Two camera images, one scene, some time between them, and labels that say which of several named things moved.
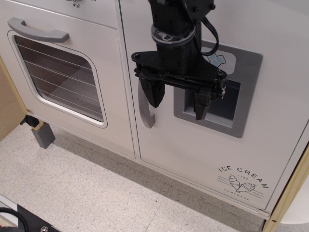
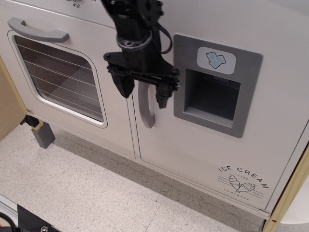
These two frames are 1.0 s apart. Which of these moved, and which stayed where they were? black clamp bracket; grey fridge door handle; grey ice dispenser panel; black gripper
Moved: black gripper
Stayed: grey fridge door handle; black clamp bracket; grey ice dispenser panel
